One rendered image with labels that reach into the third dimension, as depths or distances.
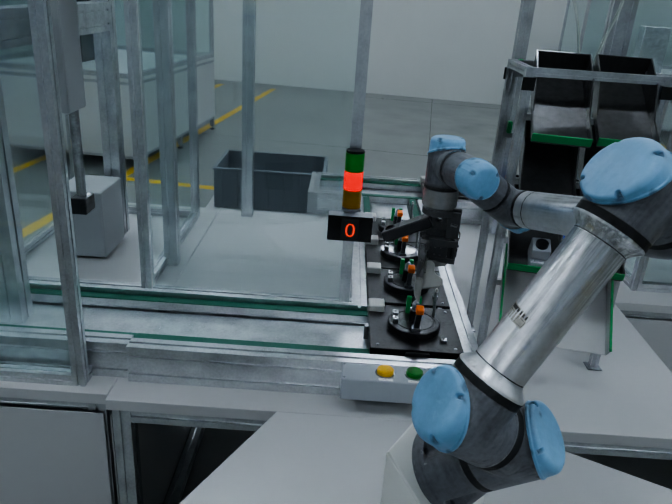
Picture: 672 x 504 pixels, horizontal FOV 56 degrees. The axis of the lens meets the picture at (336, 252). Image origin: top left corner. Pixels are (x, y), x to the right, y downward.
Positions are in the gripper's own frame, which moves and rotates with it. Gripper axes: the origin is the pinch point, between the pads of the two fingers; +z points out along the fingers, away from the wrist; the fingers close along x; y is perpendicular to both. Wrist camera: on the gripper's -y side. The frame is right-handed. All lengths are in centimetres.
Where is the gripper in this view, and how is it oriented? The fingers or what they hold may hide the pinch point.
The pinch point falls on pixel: (418, 289)
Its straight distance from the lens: 145.4
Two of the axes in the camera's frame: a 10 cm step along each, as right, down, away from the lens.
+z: -0.7, 9.3, 3.5
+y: 9.7, 1.5, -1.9
